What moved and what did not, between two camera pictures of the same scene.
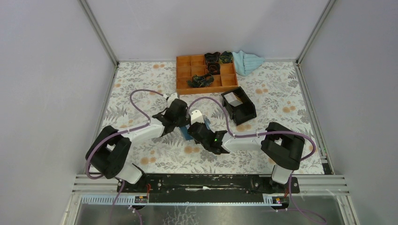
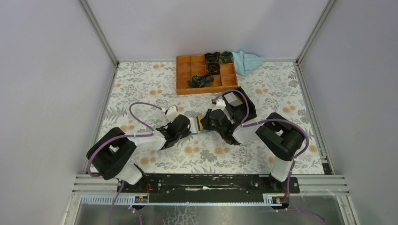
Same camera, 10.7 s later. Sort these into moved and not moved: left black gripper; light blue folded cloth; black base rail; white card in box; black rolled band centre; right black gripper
Moved: right black gripper; left black gripper
Not moved: black rolled band centre; black base rail; white card in box; light blue folded cloth
